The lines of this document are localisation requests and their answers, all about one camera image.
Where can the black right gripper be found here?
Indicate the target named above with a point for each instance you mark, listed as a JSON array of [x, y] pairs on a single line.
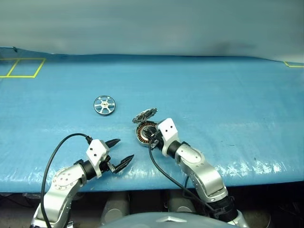
[[158, 140]]

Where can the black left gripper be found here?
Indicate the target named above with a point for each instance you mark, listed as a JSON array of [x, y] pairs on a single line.
[[105, 166]]

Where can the motor housing with copper windings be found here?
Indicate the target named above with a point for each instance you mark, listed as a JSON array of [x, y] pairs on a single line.
[[141, 133]]

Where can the silver spoked rotor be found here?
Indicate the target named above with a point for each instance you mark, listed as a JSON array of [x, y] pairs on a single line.
[[104, 105]]

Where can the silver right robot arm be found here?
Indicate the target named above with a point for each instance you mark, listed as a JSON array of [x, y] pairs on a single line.
[[202, 171]]

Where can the toothed metal housing lid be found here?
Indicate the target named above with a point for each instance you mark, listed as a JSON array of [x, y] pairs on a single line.
[[145, 114]]

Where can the blue foam table sheet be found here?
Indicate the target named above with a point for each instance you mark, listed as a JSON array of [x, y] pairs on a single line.
[[190, 99]]

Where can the grey rounded cylinder shape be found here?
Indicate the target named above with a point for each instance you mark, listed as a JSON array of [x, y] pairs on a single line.
[[115, 209], [180, 204]]

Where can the grey robot torso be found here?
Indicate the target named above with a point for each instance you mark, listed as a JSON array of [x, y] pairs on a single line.
[[152, 221]]

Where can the white foam backdrop sheet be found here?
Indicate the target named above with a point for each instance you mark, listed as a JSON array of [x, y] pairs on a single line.
[[152, 26]]

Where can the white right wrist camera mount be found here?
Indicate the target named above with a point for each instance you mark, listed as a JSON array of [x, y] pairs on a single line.
[[168, 130]]

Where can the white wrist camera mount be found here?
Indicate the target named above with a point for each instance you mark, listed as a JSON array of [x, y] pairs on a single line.
[[168, 130], [96, 152]]

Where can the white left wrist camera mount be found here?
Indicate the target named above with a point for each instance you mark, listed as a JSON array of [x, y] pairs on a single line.
[[96, 152]]

